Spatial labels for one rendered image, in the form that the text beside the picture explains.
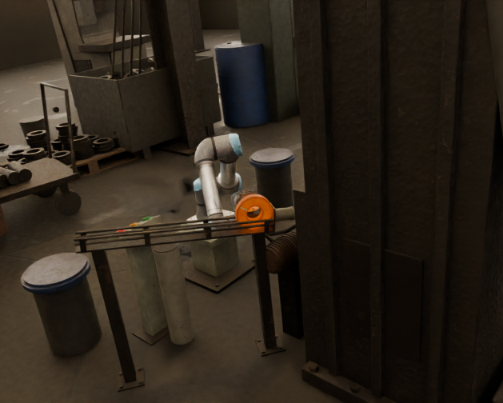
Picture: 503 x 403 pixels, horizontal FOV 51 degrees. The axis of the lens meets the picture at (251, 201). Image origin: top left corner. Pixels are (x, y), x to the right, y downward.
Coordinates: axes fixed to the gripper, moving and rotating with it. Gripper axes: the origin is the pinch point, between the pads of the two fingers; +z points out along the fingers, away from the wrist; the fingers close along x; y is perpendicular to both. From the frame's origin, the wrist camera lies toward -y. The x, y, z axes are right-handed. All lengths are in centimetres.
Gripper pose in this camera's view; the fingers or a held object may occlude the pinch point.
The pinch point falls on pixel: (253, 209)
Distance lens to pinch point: 219.5
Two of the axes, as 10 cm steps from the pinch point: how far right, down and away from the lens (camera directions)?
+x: 9.7, -1.8, 1.7
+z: 1.9, 0.8, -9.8
